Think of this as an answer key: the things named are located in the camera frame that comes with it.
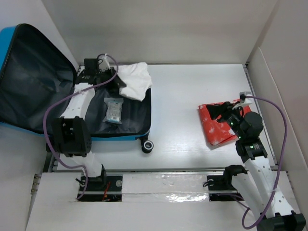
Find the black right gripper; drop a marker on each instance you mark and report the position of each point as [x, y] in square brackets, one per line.
[224, 109]

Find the blue kids suitcase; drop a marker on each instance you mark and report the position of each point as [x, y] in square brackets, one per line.
[35, 76]

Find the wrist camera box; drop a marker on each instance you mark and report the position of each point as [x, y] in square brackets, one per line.
[103, 62]
[244, 99]

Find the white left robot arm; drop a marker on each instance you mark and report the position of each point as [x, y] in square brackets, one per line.
[71, 140]

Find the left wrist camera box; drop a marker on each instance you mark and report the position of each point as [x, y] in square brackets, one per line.
[103, 62]

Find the aluminium table rail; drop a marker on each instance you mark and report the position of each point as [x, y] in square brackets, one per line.
[137, 187]

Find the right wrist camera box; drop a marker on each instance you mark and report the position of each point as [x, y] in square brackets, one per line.
[244, 99]

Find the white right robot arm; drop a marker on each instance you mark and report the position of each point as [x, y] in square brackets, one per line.
[254, 179]

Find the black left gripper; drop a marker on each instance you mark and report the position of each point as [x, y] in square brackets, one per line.
[116, 84]

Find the red white patterned cloth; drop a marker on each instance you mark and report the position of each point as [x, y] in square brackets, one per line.
[216, 134]

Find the clear packet with blue label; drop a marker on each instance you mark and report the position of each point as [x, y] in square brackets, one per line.
[114, 110]

